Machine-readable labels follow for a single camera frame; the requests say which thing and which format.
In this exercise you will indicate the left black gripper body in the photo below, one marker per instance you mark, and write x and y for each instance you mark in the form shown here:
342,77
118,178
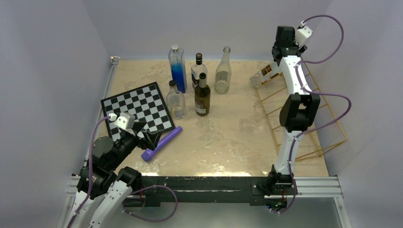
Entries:
146,142

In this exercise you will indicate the purple flashlight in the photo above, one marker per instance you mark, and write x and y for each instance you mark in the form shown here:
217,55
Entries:
149,154

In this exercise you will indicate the dark green wine bottle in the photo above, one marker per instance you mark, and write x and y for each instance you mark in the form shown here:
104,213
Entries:
202,95

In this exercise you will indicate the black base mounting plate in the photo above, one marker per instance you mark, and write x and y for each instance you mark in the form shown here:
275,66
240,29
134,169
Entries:
251,190

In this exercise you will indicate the black white chessboard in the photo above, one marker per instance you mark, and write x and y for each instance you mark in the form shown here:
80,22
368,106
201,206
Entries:
146,103

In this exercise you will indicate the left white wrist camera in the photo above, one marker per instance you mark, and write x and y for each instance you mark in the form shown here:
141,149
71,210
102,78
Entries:
123,120

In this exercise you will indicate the clear square black-label bottle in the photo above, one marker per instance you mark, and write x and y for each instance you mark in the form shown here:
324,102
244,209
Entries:
196,69

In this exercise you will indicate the blue square glass bottle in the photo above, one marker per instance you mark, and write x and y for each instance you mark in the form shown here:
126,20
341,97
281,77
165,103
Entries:
177,65

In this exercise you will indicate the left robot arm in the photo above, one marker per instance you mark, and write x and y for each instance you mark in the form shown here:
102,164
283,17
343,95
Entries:
100,189

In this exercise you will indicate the clear wine bottle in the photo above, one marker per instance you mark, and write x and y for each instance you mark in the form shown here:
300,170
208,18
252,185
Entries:
223,73

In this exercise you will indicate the clear round short bottle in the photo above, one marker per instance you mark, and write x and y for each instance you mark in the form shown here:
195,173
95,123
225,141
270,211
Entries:
175,100

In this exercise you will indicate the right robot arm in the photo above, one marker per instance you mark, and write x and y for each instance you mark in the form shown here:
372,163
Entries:
300,108

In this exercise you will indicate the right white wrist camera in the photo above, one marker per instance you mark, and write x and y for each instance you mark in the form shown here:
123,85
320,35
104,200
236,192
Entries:
302,33

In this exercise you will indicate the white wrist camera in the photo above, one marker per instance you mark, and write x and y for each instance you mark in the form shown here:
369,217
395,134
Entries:
302,33
123,120

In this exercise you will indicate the clear bottle black cap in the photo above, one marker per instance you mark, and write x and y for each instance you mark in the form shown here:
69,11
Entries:
267,73

